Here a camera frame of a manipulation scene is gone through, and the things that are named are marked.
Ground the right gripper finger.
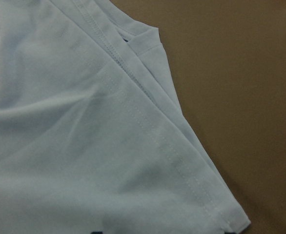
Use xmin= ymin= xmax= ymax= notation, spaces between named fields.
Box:
xmin=90 ymin=230 xmax=104 ymax=234

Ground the light blue t-shirt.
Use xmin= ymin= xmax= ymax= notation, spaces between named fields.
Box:
xmin=0 ymin=0 xmax=250 ymax=234

